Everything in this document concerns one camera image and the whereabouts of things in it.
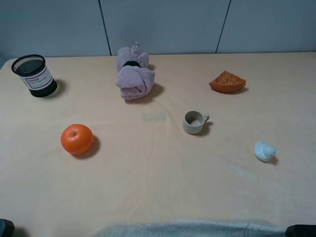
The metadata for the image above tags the orange waffle slice toy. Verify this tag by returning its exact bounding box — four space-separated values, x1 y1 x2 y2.
209 71 246 93

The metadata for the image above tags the black object bottom right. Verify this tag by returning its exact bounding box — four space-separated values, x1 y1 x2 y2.
285 225 316 237

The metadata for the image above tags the black object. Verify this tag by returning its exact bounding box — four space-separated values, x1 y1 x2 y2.
0 219 15 237
285 225 316 237

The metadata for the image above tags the black object bottom left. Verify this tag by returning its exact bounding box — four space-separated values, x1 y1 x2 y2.
0 219 15 237

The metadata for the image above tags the grey ceramic cup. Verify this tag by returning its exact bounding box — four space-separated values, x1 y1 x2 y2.
183 111 210 134

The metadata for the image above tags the orange mandarin fruit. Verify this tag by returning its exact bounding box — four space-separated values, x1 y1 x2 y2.
60 124 94 155

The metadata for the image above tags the pale blue rubber duck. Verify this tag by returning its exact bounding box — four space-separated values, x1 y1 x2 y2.
254 141 276 162

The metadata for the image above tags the black mesh pen holder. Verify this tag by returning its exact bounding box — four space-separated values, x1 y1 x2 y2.
11 54 57 98

